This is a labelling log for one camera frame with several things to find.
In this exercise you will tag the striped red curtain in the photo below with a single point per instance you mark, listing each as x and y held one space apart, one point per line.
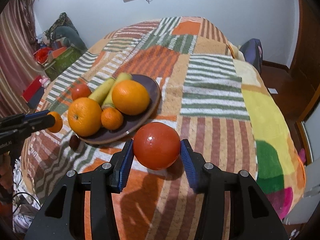
18 65

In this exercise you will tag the purple backpack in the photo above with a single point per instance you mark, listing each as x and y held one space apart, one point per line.
253 53

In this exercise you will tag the yellow corn cob front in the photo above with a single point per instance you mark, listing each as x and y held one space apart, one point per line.
108 102

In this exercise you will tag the green storage box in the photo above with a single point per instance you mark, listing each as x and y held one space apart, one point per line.
61 63

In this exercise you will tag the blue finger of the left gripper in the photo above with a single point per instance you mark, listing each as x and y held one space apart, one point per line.
31 126
35 115

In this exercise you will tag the purple round plate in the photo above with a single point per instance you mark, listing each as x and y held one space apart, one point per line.
131 123

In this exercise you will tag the red tomato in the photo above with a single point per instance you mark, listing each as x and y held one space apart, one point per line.
156 145
80 90

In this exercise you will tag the yellow corn cob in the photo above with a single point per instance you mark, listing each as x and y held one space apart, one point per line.
108 102
100 93

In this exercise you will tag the pink toy figure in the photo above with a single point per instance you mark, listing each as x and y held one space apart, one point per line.
45 81

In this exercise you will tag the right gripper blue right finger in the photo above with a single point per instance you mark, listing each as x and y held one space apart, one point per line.
252 215

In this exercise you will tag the small mandarin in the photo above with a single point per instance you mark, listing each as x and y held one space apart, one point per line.
58 122
111 118

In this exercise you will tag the large orange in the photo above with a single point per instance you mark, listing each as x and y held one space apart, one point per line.
131 98
84 117

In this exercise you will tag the red box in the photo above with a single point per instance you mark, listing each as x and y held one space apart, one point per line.
33 93

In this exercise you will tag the striped patchwork blanket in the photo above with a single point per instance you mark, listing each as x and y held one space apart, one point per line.
209 94

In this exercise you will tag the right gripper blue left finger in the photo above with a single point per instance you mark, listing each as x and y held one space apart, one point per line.
84 197

